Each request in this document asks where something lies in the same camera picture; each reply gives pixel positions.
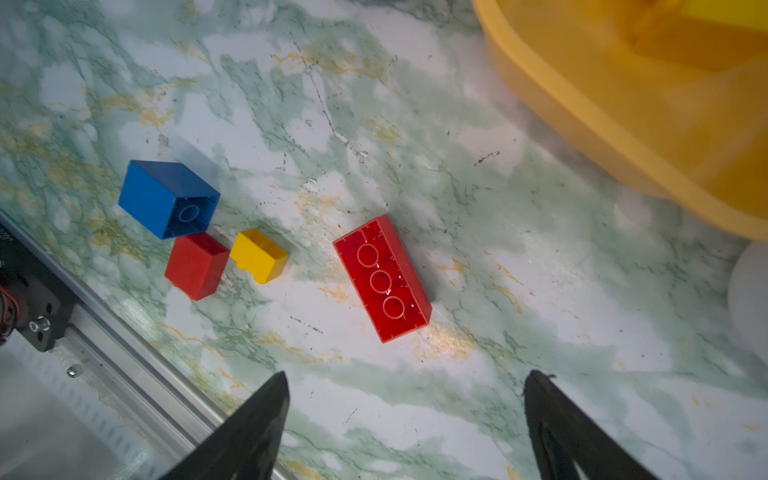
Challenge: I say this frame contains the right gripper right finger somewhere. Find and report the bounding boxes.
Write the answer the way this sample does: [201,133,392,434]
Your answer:
[524,370,654,479]

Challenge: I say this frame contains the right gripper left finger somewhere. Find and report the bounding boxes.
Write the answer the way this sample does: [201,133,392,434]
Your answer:
[158,371,290,479]

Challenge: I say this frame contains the small red lego brick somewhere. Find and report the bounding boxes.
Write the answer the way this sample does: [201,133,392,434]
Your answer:
[165,233,230,301]

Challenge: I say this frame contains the small yellow lego brick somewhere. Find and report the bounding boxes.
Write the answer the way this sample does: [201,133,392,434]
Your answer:
[230,229,290,284]

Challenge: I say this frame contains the white plastic bin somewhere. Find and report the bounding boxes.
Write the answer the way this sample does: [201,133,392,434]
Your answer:
[728,242,768,363]

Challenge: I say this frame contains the blue lego brick square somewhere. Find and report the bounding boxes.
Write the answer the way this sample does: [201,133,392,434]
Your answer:
[118,160,220,240]

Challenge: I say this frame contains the yellow plastic bin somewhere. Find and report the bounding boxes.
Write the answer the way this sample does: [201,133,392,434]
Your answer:
[474,1,767,241]

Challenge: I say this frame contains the aluminium front rail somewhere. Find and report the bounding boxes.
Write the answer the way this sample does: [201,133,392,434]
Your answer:
[1,215,293,479]

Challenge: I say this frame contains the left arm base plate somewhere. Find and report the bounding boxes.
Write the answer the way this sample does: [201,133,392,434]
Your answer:
[1,237,77,352]

